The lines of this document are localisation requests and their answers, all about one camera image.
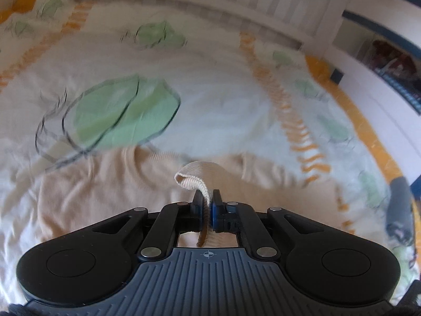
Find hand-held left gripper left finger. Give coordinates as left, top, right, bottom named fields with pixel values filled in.
left=92, top=189, right=206, bottom=259

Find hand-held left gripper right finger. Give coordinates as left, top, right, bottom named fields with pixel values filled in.
left=212, top=189, right=325, bottom=259

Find beige knit sweater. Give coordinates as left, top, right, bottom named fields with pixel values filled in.
left=37, top=146, right=354, bottom=249

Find white printed bedsheet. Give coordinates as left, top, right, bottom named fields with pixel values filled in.
left=0, top=0, right=421, bottom=308

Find white slatted bed board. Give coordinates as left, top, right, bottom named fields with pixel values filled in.
left=26, top=0, right=359, bottom=51

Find white cabinet with dark trim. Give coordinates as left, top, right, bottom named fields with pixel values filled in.
left=330, top=0, right=421, bottom=159

